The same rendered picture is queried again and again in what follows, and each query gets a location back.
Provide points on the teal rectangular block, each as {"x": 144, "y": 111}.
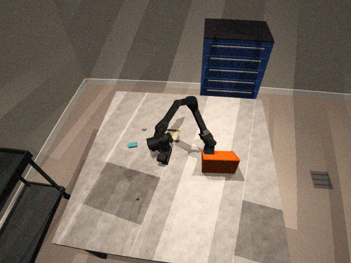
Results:
{"x": 132, "y": 144}

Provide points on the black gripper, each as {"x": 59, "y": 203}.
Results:
{"x": 164, "y": 152}

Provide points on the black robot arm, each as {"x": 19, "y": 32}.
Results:
{"x": 160, "y": 137}

